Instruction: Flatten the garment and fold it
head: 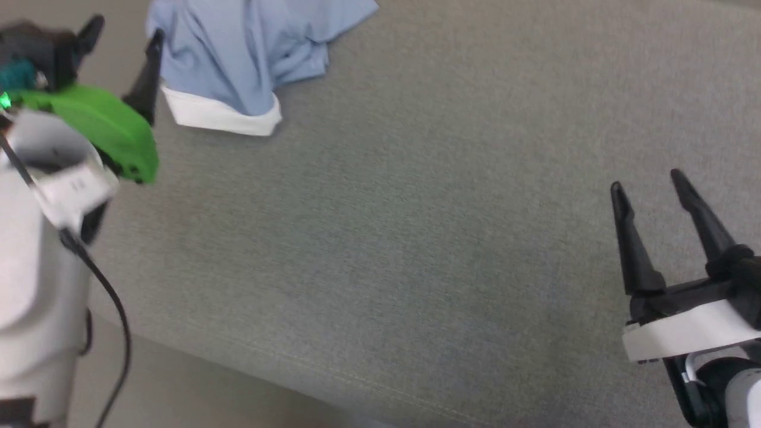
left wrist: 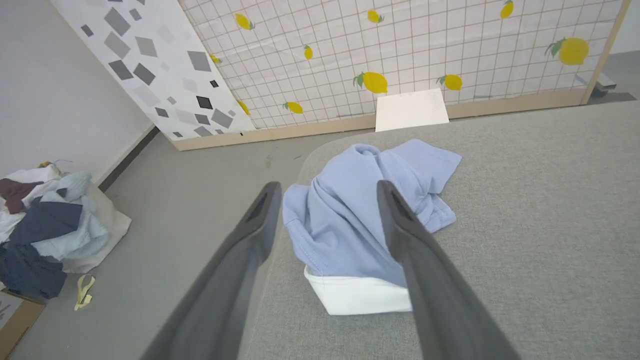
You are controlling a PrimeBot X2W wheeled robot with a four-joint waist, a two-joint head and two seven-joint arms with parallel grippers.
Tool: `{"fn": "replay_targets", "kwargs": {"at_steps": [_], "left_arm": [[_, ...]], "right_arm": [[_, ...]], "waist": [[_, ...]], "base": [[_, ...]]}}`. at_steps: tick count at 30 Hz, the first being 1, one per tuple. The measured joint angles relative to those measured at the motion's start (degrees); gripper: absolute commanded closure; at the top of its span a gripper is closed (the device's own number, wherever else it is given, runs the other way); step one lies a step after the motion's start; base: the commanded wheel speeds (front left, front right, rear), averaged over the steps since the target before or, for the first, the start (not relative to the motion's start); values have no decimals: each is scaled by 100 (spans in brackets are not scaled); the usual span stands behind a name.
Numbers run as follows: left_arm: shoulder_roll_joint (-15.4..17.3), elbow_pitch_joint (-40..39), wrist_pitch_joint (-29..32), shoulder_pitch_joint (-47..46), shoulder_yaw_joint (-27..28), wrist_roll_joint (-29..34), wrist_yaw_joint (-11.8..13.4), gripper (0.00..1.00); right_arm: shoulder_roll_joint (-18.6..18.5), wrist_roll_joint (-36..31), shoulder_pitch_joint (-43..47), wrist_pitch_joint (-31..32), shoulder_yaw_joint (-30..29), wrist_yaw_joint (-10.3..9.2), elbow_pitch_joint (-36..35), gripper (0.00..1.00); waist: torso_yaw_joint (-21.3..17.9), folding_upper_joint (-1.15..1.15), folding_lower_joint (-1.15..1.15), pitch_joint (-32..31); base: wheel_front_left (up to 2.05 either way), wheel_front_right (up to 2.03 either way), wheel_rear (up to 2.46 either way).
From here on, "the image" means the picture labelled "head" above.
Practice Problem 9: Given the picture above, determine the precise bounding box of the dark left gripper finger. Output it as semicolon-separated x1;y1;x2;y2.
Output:
73;15;106;61
121;28;166;127

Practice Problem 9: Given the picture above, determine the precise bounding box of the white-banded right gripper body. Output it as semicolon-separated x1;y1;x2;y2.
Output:
621;244;761;364

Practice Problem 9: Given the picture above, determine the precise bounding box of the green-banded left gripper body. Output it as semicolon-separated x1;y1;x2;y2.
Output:
0;83;159;185

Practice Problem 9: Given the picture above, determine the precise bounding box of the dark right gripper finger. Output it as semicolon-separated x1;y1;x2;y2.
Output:
669;168;738;266
610;181;667;297

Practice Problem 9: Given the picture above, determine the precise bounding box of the light blue white-hemmed garment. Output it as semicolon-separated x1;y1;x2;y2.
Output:
146;0;380;137

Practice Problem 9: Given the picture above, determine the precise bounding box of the grey fabric sofa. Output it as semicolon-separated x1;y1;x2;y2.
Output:
83;0;761;428

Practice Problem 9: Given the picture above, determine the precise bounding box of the thin black cable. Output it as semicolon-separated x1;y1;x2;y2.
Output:
80;308;94;357
0;132;132;428

